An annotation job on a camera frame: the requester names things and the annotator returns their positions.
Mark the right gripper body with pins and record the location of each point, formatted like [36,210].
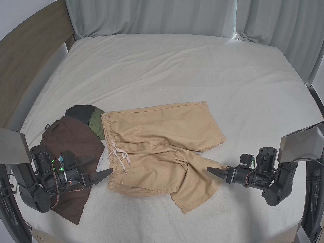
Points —
[236,176]

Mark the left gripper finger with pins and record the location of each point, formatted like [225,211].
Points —
[97,177]
[86,162]

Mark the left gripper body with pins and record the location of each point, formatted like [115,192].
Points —
[76,177]

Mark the beige shorts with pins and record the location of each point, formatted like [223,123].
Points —
[157,133]

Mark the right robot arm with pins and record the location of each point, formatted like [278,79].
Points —
[278,191]

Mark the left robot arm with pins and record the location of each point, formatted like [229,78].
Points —
[33,194]

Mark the bed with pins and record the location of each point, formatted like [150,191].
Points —
[189,72]

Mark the white garment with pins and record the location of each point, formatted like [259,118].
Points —
[102,161]

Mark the brown shorts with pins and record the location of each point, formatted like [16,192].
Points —
[76,138]

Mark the green garment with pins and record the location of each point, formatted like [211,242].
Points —
[95,123]

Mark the black garment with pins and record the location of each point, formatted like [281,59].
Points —
[78,113]

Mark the pale green curtain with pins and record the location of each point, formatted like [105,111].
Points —
[278,14]
[151,9]

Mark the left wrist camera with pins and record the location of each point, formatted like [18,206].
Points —
[67,159]

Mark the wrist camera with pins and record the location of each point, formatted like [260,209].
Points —
[67,159]
[246,159]

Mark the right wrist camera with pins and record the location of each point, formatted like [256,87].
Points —
[246,159]

